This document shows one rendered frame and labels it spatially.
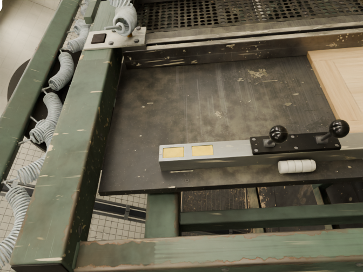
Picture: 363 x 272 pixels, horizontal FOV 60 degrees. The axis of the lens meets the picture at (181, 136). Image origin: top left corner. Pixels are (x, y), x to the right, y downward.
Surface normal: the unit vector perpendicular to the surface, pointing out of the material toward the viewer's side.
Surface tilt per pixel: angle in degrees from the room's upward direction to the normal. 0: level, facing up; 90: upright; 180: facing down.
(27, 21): 90
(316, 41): 90
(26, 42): 90
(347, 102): 60
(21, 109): 90
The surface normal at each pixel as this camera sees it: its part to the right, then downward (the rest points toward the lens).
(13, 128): 0.42, -0.61
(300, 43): 0.01, 0.75
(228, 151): -0.09, -0.66
